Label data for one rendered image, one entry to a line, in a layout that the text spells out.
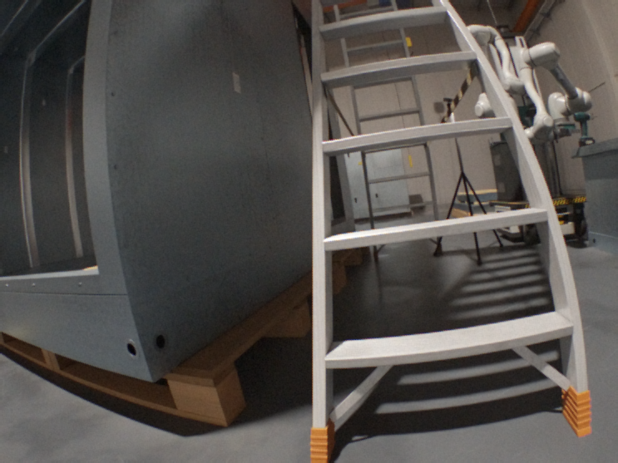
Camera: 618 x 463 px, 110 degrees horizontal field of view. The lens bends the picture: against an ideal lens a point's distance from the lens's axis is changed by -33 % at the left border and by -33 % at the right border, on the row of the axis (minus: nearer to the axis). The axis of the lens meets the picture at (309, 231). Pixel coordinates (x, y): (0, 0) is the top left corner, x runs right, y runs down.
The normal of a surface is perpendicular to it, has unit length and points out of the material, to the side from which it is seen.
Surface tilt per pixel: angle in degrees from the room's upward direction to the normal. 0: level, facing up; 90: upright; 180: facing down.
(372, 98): 90
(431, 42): 90
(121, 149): 90
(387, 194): 90
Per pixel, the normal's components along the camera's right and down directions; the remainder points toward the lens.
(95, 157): -0.31, 0.11
